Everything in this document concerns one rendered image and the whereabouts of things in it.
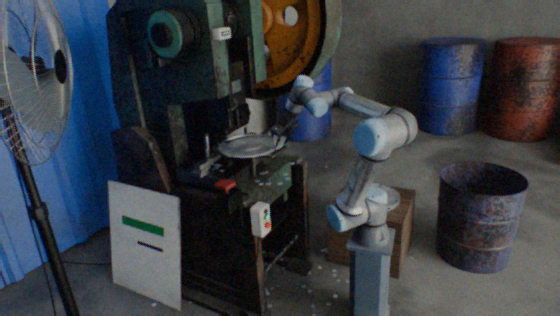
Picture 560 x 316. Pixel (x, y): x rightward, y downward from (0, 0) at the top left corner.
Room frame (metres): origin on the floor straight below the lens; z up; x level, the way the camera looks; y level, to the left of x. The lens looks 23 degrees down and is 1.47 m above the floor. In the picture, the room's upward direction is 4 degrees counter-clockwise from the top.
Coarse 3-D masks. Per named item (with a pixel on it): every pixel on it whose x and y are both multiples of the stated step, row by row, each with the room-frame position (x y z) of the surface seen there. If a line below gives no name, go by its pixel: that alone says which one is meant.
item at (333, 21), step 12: (336, 0) 2.00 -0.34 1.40; (336, 12) 1.98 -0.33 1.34; (336, 24) 1.99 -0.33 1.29; (336, 36) 2.01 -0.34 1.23; (324, 48) 1.92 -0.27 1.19; (324, 60) 1.99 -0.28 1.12; (312, 72) 1.95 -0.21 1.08; (288, 84) 2.20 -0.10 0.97; (264, 96) 2.14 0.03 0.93; (276, 96) 2.07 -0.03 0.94
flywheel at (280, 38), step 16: (272, 0) 2.12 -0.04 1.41; (288, 0) 2.08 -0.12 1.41; (304, 0) 2.03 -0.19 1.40; (320, 0) 1.97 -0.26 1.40; (272, 16) 2.12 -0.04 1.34; (304, 16) 2.03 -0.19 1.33; (320, 16) 1.95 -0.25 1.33; (272, 32) 2.13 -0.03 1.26; (288, 32) 2.08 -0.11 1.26; (304, 32) 2.03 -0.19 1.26; (320, 32) 1.96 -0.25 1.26; (272, 48) 2.13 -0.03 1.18; (288, 48) 2.08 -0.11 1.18; (304, 48) 2.00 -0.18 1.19; (320, 48) 2.02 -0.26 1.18; (272, 64) 2.14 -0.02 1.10; (288, 64) 2.08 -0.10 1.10; (304, 64) 2.00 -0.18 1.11; (272, 80) 2.10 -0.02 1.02; (288, 80) 2.05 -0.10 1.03
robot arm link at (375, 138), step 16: (368, 128) 1.20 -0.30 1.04; (384, 128) 1.19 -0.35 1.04; (400, 128) 1.22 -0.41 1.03; (368, 144) 1.19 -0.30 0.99; (384, 144) 1.18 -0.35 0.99; (400, 144) 1.22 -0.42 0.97; (368, 160) 1.22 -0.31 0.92; (384, 160) 1.22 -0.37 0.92; (352, 176) 1.30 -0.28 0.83; (368, 176) 1.26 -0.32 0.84; (352, 192) 1.30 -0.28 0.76; (336, 208) 1.35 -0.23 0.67; (352, 208) 1.32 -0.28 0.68; (336, 224) 1.34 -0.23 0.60; (352, 224) 1.34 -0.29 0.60
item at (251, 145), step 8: (240, 136) 1.93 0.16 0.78; (248, 136) 1.92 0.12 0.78; (256, 136) 1.92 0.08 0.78; (224, 144) 1.83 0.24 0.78; (232, 144) 1.82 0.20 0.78; (240, 144) 1.80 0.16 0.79; (248, 144) 1.79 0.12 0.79; (256, 144) 1.79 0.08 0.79; (264, 144) 1.80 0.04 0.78; (272, 144) 1.79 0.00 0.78; (224, 152) 1.73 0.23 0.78; (232, 152) 1.72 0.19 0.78; (240, 152) 1.71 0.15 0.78; (248, 152) 1.71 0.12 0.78; (256, 152) 1.70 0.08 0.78; (264, 152) 1.69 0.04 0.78
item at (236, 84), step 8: (232, 64) 1.81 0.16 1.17; (240, 64) 1.86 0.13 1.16; (232, 72) 1.80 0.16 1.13; (240, 72) 1.85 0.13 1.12; (232, 80) 1.80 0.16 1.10; (240, 80) 1.85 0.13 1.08; (232, 88) 1.79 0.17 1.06; (240, 88) 1.84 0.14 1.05; (240, 96) 1.84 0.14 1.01; (240, 104) 1.83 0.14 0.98; (208, 112) 1.81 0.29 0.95; (216, 112) 1.79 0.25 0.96; (224, 112) 1.76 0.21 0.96; (232, 112) 1.77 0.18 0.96; (240, 112) 1.78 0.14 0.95; (248, 112) 1.81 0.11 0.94; (208, 120) 1.82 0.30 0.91; (216, 120) 1.79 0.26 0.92; (224, 120) 1.77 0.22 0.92; (232, 120) 1.77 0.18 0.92; (240, 120) 1.77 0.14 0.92; (248, 120) 1.83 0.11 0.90
